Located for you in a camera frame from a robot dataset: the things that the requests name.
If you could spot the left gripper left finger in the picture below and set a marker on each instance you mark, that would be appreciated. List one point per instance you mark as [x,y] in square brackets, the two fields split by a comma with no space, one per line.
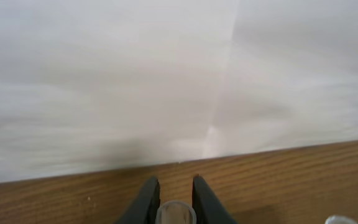
[146,202]

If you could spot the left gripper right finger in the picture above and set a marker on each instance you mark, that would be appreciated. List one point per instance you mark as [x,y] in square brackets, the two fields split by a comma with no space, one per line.
[207,205]

